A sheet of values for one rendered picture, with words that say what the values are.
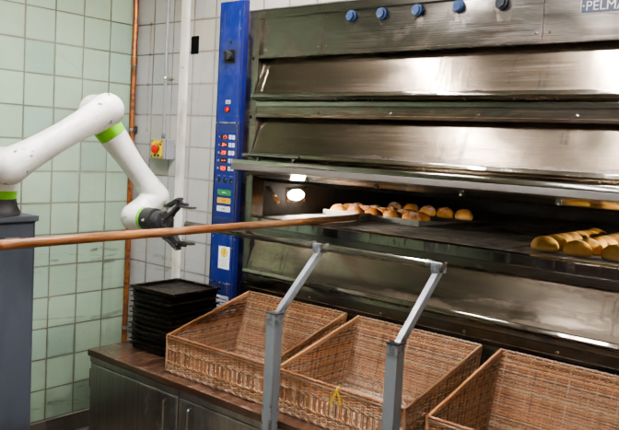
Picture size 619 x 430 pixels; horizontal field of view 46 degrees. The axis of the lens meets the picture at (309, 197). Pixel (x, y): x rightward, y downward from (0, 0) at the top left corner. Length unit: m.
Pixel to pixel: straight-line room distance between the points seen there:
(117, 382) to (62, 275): 0.79
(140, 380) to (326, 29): 1.63
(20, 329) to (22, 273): 0.21
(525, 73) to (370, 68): 0.65
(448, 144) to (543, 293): 0.62
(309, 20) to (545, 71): 1.08
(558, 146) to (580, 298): 0.50
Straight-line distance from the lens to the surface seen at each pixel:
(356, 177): 2.77
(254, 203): 3.35
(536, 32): 2.65
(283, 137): 3.22
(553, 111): 2.58
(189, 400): 2.95
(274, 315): 2.46
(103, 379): 3.37
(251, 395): 2.77
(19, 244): 2.28
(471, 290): 2.72
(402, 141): 2.85
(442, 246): 2.75
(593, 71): 2.54
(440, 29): 2.82
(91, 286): 3.96
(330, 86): 3.05
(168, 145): 3.71
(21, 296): 2.96
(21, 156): 2.74
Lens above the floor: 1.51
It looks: 4 degrees down
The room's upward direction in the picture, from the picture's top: 3 degrees clockwise
